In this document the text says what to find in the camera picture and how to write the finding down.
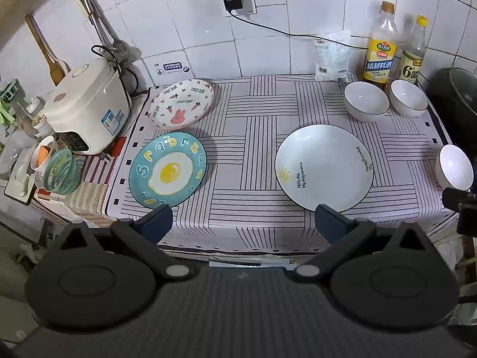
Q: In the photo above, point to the blue fried egg plate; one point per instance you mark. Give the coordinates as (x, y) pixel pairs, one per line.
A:
(167, 171)

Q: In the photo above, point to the vinegar bottle yellow cap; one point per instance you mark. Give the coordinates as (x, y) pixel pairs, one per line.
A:
(413, 59)

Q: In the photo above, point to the dark wok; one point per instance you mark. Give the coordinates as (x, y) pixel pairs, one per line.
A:
(458, 97)

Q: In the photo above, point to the small wall sticker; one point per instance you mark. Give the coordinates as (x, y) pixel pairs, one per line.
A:
(172, 69)

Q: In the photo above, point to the white ribbed bowl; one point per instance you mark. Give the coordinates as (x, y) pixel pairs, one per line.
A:
(408, 97)
(454, 169)
(366, 100)

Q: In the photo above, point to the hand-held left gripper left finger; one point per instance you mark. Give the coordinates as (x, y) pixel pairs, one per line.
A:
(159, 219)

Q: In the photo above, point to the green plastic strainer basket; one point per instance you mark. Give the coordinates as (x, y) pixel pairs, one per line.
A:
(61, 171)

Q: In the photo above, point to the white sun print plate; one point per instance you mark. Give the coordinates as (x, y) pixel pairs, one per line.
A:
(324, 167)

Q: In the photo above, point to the wooden spatula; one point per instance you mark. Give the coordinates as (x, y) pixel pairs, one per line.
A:
(46, 50)

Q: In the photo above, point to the red striped cloth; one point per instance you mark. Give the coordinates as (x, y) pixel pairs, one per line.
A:
(98, 164)

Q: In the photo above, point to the white bowl with orange food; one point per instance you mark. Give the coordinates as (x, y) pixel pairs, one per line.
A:
(44, 154)

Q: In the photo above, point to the cooking wine bottle yellow label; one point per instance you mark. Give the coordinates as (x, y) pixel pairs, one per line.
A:
(380, 52)

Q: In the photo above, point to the white rice cooker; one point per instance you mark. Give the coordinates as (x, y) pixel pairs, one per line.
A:
(85, 97)

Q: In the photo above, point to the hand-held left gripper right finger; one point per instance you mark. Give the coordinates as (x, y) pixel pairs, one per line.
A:
(328, 219)

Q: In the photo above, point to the clear plastic seasoning bag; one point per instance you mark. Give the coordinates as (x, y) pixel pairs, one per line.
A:
(331, 57)

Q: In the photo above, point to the green plastic rack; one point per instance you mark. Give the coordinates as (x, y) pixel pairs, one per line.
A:
(8, 99)

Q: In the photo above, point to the pink bunny print plate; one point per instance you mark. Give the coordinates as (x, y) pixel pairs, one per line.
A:
(179, 104)

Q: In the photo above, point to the hanging metal utensils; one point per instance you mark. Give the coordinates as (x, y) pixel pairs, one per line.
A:
(95, 15)

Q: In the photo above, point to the striped white tablecloth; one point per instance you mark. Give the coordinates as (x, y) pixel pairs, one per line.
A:
(246, 138)

